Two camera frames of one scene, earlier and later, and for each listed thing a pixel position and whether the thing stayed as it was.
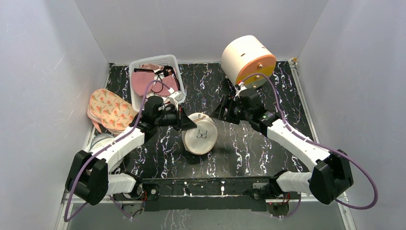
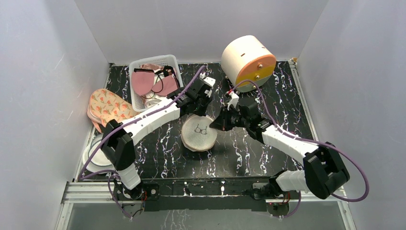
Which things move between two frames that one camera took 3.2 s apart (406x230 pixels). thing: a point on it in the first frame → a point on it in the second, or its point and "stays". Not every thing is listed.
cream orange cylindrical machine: x=244 y=56 stays
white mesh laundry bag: x=200 y=140 stays
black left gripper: x=183 y=122 → x=201 y=112
